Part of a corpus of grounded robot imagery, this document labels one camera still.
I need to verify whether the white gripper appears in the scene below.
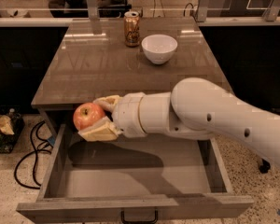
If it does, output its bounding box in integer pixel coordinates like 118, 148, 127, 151
78, 92, 147, 142

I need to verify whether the red apple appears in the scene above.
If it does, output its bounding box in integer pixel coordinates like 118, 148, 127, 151
73, 103, 105, 131

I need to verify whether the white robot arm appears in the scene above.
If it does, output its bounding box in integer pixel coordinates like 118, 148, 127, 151
78, 77, 280, 169

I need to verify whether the grey cabinet with glossy top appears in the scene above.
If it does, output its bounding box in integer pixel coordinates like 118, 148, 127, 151
32, 17, 231, 134

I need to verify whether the open grey top drawer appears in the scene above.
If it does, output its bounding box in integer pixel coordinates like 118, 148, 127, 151
17, 125, 253, 224

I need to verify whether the white ceramic bowl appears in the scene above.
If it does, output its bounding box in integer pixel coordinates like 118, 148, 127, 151
141, 35, 178, 64

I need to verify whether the gold soda can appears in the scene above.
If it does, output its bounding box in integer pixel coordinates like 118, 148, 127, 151
124, 11, 140, 47

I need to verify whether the bin with snack bags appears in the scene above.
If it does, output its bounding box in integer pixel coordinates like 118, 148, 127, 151
0, 106, 24, 154

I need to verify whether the black office chair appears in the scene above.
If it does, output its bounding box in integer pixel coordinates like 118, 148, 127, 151
49, 0, 88, 18

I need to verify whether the black stand leg with caster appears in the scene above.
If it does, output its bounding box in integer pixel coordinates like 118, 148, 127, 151
259, 160, 271, 174

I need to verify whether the black floor cable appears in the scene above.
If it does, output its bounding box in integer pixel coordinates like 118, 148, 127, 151
13, 120, 53, 190

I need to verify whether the black drawer handle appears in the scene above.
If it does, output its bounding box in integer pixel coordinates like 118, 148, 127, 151
119, 209, 160, 224

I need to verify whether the left metal glass post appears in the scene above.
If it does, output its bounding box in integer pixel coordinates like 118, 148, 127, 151
86, 0, 99, 20

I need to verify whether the metal glass post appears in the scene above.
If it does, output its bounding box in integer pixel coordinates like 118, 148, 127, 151
263, 0, 280, 21
195, 0, 210, 22
86, 0, 99, 20

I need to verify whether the middle metal glass post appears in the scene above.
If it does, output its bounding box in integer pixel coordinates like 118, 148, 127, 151
195, 0, 210, 22

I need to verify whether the right metal glass post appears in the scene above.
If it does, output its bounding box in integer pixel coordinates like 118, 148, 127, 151
263, 0, 280, 21

